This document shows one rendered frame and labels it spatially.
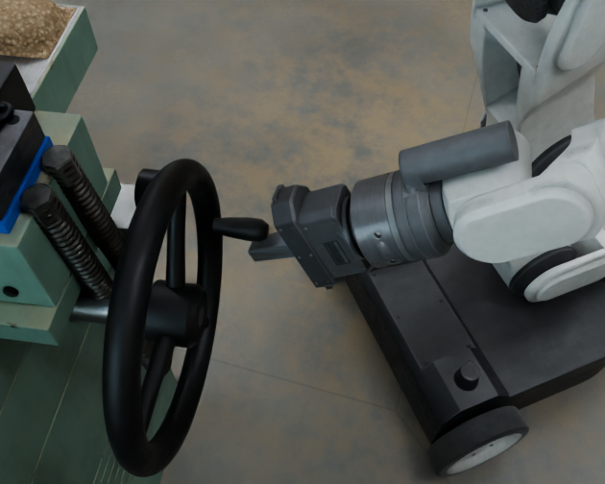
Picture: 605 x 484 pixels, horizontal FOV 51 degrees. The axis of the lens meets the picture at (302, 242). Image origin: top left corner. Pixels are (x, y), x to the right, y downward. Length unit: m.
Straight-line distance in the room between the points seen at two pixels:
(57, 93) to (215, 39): 1.53
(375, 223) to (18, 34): 0.42
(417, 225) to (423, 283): 0.81
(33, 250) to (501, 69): 0.67
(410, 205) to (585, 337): 0.91
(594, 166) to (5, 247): 0.44
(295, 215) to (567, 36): 0.35
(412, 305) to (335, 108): 0.82
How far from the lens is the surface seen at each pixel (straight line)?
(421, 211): 0.56
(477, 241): 0.55
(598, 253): 1.33
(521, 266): 1.27
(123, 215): 0.94
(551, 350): 1.39
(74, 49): 0.78
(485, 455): 1.41
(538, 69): 0.80
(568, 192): 0.52
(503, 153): 0.54
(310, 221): 0.60
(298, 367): 1.46
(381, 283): 1.35
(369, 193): 0.59
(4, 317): 0.58
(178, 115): 1.98
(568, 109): 0.93
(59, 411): 0.85
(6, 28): 0.76
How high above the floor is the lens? 1.33
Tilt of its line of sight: 55 degrees down
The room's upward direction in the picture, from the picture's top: straight up
